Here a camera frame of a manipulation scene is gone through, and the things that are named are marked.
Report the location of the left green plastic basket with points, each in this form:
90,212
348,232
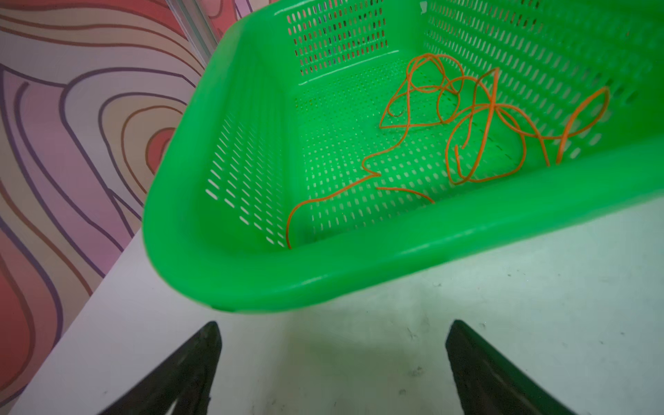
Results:
335,145

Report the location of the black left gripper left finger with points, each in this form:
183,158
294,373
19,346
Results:
182,383

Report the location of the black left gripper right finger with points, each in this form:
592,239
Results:
488,383

